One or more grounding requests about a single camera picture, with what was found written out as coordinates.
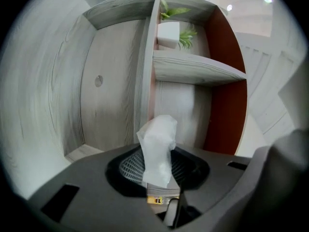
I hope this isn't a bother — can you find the grey wooden shelf desk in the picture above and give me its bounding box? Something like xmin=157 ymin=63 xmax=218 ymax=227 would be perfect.
xmin=0 ymin=0 xmax=249 ymax=164

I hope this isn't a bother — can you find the green plant in white pot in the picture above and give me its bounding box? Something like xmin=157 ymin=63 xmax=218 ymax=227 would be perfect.
xmin=156 ymin=21 xmax=198 ymax=52

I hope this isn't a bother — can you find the white plastic-wrapped tissues pack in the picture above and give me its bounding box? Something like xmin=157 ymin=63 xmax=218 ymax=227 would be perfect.
xmin=136 ymin=114 xmax=178 ymax=189

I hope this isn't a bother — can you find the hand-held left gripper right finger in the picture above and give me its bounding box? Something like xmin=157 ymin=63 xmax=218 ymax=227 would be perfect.
xmin=170 ymin=146 xmax=252 ymax=229

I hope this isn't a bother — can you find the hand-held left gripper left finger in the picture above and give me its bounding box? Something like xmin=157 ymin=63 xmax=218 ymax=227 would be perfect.
xmin=28 ymin=144 xmax=169 ymax=232

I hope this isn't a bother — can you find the green leaf sprig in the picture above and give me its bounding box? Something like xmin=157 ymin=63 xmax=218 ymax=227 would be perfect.
xmin=160 ymin=0 xmax=191 ymax=21

